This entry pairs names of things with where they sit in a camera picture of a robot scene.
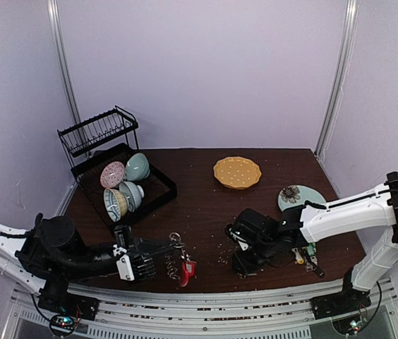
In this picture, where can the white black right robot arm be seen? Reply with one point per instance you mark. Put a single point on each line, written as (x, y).
(312, 222)

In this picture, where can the pink patterned bowl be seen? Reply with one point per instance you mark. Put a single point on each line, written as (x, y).
(112, 175)

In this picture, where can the black wire dish rack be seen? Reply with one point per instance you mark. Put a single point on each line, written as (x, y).
(104, 138)

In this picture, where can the green ceramic bowl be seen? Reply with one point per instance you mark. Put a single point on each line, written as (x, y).
(137, 168)

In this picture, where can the blue patterned bowl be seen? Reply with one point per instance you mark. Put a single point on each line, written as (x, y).
(115, 203)

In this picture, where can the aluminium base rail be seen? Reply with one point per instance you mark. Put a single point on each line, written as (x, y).
(280, 313)

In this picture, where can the aluminium frame post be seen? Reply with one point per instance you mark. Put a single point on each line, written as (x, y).
(55, 23)
(336, 94)

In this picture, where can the green key tag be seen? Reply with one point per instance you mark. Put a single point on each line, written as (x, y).
(311, 249)

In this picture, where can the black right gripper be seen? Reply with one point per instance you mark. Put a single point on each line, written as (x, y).
(238, 247)

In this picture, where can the light blue flower plate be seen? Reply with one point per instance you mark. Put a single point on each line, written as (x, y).
(295, 195)

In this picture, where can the yellow key tag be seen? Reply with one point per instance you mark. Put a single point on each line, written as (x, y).
(298, 256)

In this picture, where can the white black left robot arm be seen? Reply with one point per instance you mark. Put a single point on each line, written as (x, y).
(51, 255)

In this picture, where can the light blue bowl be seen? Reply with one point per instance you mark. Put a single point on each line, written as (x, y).
(134, 194)

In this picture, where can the right aluminium frame post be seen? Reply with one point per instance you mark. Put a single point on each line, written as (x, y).
(336, 94)

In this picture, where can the red handled key ring holder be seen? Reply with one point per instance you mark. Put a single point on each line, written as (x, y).
(174, 262)

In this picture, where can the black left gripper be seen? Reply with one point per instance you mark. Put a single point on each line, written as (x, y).
(140, 258)

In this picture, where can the yellow dotted plate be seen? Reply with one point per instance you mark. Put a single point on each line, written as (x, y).
(237, 172)

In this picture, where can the left aluminium frame post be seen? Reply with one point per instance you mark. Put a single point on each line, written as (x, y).
(55, 23)

